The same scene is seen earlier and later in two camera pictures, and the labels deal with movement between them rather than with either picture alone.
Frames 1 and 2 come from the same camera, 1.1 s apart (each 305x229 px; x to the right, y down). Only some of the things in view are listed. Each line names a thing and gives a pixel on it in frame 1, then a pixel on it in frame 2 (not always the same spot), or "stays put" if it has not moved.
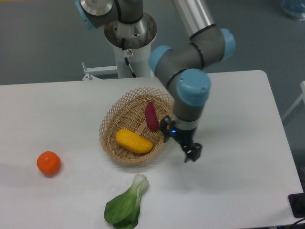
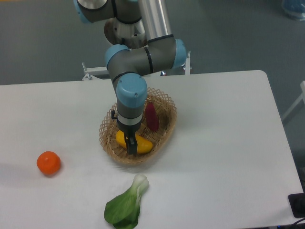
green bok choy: [123, 211] stays put
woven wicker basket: [127, 112] stays put
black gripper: [183, 137] to [129, 131]
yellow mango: [133, 141] stays put
